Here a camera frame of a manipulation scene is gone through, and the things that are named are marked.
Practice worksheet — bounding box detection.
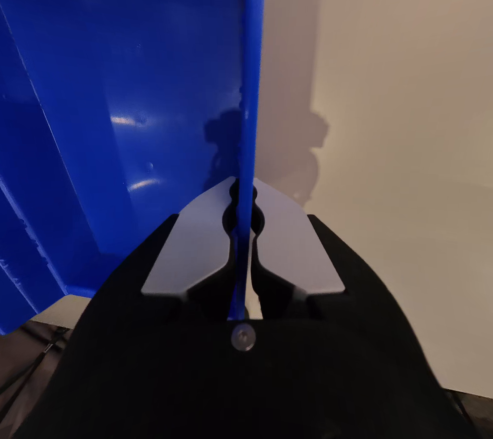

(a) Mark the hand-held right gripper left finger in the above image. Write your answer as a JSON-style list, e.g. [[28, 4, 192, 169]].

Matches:
[[141, 176, 239, 319]]

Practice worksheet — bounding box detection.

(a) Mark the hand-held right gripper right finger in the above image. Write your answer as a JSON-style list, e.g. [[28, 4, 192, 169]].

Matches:
[[250, 178, 346, 319]]

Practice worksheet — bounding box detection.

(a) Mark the blue plastic bin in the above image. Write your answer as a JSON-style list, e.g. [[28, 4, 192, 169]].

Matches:
[[0, 0, 268, 335]]

